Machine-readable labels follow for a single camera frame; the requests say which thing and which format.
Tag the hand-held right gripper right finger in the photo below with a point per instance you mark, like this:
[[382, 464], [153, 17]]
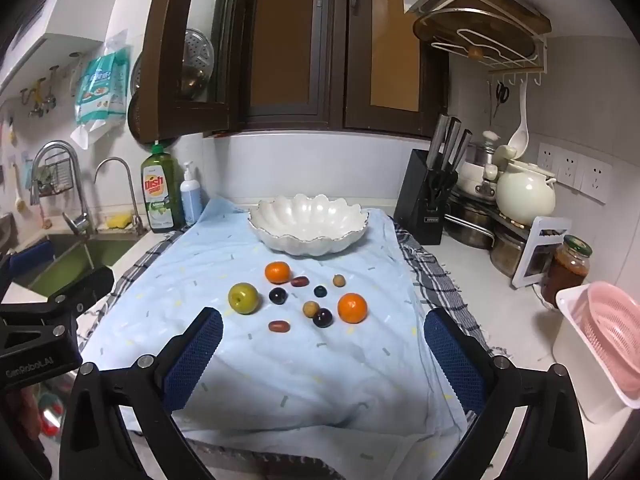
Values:
[[452, 360]]

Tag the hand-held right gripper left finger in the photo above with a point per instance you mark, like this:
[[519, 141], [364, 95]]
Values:
[[195, 355]]

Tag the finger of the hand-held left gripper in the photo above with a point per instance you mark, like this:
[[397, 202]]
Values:
[[85, 285], [31, 260]]

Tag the green plum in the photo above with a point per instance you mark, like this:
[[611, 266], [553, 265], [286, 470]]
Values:
[[243, 298]]

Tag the red jujube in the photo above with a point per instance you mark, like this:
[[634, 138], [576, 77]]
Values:
[[299, 281], [279, 326]]

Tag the orange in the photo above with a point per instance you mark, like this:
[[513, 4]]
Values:
[[352, 308], [277, 272]]

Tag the brown longan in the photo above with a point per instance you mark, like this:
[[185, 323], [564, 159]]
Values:
[[311, 308], [339, 280]]

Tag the dark purple plum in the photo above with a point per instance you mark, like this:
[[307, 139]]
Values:
[[277, 295], [322, 318]]

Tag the white scalloped ceramic bowl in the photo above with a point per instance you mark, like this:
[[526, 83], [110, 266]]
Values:
[[307, 220]]

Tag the kitchen sink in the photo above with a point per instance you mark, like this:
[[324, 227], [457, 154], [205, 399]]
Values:
[[85, 260]]

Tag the dish brush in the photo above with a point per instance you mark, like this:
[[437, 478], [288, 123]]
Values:
[[20, 200]]

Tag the yellow sponge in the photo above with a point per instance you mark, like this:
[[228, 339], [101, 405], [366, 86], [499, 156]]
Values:
[[120, 222]]

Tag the checked grey cloth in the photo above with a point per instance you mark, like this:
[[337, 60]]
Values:
[[440, 280]]

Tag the large steel faucet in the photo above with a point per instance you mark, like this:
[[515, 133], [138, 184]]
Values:
[[75, 180]]

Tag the small steel faucet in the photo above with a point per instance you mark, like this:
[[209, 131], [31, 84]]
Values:
[[131, 195]]

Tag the light blue cloth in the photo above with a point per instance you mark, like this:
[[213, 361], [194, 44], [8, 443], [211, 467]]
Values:
[[300, 375]]

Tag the green dish soap bottle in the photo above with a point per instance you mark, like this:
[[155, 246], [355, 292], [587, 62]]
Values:
[[161, 195]]

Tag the steel pot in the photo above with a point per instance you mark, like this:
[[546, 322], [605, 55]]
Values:
[[506, 255], [467, 225]]

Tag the white plastic basin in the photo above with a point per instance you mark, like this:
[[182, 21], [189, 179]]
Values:
[[575, 355]]

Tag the blue pump soap bottle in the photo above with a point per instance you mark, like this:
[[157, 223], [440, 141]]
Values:
[[191, 200]]

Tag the small dark blue berry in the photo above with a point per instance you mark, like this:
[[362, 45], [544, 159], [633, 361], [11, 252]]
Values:
[[320, 291]]

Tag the red sauce jar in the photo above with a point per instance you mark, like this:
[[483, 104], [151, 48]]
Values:
[[567, 272]]

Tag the white windowed box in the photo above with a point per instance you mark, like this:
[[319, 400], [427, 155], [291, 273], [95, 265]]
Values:
[[542, 227]]

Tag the pink colander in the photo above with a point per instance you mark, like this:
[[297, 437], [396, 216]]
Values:
[[610, 330]]

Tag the black knife block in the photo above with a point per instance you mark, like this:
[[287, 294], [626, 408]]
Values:
[[417, 200]]

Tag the cream ceramic pot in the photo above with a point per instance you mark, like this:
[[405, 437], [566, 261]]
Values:
[[525, 195]]

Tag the dark round pan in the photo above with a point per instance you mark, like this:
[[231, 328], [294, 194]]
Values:
[[135, 110]]

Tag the white lidded pot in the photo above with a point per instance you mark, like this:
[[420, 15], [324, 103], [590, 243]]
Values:
[[472, 177]]

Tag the hanging plastic bag pack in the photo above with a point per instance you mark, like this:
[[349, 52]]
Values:
[[102, 90]]

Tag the white ladle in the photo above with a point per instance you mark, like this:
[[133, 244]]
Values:
[[520, 135]]

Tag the hanging scissors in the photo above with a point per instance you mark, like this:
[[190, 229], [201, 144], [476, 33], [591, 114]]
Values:
[[501, 95]]

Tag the round wooden cutting board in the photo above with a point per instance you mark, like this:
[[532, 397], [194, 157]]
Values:
[[450, 25]]

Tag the white wall outlet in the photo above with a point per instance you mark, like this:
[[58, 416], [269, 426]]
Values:
[[548, 157], [596, 181], [570, 167]]

